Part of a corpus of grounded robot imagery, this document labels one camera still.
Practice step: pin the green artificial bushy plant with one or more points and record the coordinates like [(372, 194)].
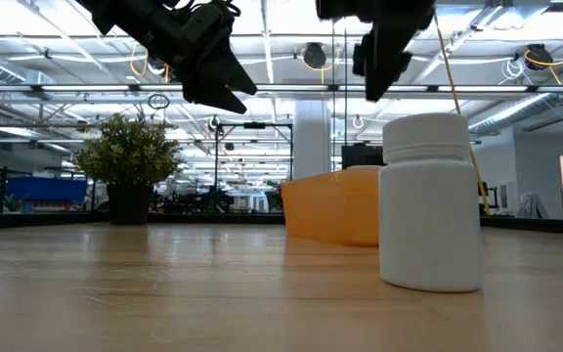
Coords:
[(127, 149)]

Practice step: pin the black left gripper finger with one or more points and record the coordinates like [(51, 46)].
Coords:
[(235, 73), (215, 98)]

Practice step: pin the blue storage bin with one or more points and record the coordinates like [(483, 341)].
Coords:
[(47, 189)]

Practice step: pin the large black monitor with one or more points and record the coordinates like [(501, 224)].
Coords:
[(362, 156)]

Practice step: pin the black metal frame rig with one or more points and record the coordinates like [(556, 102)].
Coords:
[(216, 156)]

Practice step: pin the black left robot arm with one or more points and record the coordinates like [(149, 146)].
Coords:
[(98, 12)]

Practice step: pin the small black monitor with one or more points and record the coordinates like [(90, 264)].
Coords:
[(490, 193)]

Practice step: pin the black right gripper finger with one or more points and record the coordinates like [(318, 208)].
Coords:
[(384, 68), (358, 59)]

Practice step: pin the orange translucent plastic basket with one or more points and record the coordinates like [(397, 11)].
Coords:
[(330, 207)]

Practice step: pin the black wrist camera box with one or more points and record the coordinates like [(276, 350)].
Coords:
[(202, 22)]

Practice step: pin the white draped cloth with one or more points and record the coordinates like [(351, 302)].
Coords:
[(531, 205)]

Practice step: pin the black plant pot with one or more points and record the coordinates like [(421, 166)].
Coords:
[(129, 205)]

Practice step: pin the black table edge rail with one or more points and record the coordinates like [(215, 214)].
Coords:
[(42, 220)]

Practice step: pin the white building column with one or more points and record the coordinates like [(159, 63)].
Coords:
[(312, 134)]

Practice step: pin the white pill bottle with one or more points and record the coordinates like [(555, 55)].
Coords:
[(430, 220)]

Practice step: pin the black overhead light bar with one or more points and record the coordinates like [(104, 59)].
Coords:
[(91, 88)]

